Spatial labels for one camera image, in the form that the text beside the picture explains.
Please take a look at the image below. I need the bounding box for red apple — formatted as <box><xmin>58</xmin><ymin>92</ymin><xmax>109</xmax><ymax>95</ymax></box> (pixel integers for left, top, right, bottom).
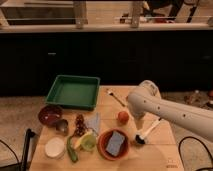
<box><xmin>117</xmin><ymin>111</ymin><xmax>129</xmax><ymax>124</ymax></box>

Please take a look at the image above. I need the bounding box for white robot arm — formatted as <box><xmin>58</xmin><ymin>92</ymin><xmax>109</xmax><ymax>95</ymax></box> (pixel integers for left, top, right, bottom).
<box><xmin>127</xmin><ymin>80</ymin><xmax>213</xmax><ymax>142</ymax></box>

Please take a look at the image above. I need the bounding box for green plastic tray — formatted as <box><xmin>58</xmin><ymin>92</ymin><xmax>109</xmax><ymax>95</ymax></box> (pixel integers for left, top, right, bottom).
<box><xmin>46</xmin><ymin>75</ymin><xmax>100</xmax><ymax>110</ymax></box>

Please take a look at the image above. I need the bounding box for small fork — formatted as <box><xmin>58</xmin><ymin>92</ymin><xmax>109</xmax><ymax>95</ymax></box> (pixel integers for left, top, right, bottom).
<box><xmin>106</xmin><ymin>89</ymin><xmax>126</xmax><ymax>107</ymax></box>

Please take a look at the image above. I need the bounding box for grey blue cloth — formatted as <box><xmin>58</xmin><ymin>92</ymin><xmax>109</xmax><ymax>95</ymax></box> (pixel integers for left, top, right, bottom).
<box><xmin>86</xmin><ymin>113</ymin><xmax>100</xmax><ymax>136</ymax></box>

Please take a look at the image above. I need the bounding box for dark red grape bunch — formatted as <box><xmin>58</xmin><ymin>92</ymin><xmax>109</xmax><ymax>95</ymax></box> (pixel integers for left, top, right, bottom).
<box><xmin>74</xmin><ymin>114</ymin><xmax>86</xmax><ymax>136</ymax></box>

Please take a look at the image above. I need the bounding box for blue sponge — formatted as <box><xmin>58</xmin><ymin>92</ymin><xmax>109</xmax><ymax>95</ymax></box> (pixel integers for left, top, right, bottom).
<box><xmin>106</xmin><ymin>131</ymin><xmax>125</xmax><ymax>156</ymax></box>

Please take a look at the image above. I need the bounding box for orange bowl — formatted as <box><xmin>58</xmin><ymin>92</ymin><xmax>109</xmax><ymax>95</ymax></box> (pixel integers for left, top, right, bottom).
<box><xmin>97</xmin><ymin>129</ymin><xmax>129</xmax><ymax>161</ymax></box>

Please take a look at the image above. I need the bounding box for yellow green plush toy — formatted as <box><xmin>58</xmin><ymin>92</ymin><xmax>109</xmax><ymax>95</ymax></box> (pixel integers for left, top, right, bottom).
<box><xmin>74</xmin><ymin>131</ymin><xmax>96</xmax><ymax>151</ymax></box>

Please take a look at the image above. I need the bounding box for small metal cup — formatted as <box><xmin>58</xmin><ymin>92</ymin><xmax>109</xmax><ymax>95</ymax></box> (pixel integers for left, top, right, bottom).
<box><xmin>56</xmin><ymin>119</ymin><xmax>69</xmax><ymax>135</ymax></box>

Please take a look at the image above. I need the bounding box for dark red bowl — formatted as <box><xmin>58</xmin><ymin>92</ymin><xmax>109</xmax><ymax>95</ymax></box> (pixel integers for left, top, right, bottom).
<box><xmin>38</xmin><ymin>105</ymin><xmax>62</xmax><ymax>127</ymax></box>

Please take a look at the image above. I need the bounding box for green cucumber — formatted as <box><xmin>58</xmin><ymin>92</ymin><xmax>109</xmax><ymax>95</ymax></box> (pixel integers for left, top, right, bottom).
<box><xmin>66</xmin><ymin>136</ymin><xmax>78</xmax><ymax>163</ymax></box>

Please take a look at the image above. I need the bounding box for white round lid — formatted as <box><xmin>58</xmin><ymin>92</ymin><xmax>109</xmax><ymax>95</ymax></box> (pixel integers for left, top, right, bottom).
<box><xmin>44</xmin><ymin>137</ymin><xmax>65</xmax><ymax>159</ymax></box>

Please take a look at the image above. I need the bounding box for white handled dish brush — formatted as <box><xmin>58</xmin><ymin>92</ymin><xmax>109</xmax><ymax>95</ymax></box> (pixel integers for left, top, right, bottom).
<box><xmin>135</xmin><ymin>118</ymin><xmax>161</xmax><ymax>145</ymax></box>

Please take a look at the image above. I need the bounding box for black chair frame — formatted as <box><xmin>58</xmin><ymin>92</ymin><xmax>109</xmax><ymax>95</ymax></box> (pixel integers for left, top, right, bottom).
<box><xmin>0</xmin><ymin>129</ymin><xmax>36</xmax><ymax>171</ymax></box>

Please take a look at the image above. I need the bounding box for black cable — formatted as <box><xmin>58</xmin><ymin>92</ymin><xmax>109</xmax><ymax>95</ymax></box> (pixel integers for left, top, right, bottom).
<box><xmin>178</xmin><ymin>135</ymin><xmax>213</xmax><ymax>171</ymax></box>

